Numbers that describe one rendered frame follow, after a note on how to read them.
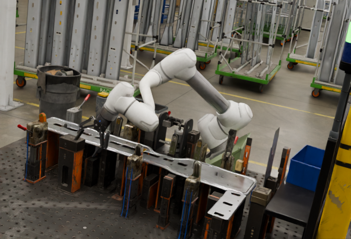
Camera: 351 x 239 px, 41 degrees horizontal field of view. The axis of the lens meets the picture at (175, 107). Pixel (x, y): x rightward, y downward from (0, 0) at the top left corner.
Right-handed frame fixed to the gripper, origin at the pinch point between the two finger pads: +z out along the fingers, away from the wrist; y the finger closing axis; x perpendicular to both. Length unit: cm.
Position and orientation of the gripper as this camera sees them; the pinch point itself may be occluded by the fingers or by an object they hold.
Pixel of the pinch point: (85, 146)
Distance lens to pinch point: 253.8
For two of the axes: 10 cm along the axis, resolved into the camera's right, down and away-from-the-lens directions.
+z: -5.7, 7.8, 2.5
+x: -3.5, 0.4, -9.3
